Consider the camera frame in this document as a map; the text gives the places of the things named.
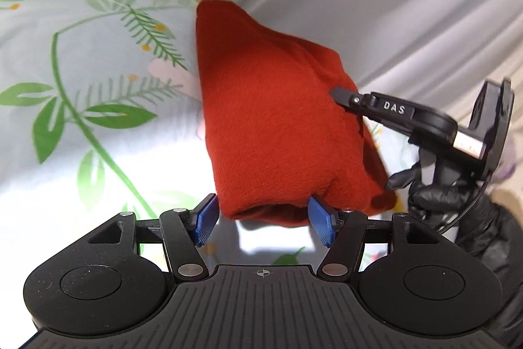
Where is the floral white bed sheet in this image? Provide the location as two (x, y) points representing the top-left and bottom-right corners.
(0, 0), (414, 268)

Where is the black gloved right hand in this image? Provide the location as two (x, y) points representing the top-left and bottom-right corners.
(386, 163), (522, 348)

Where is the red knitted cardigan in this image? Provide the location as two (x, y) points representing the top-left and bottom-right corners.
(196, 0), (396, 226)

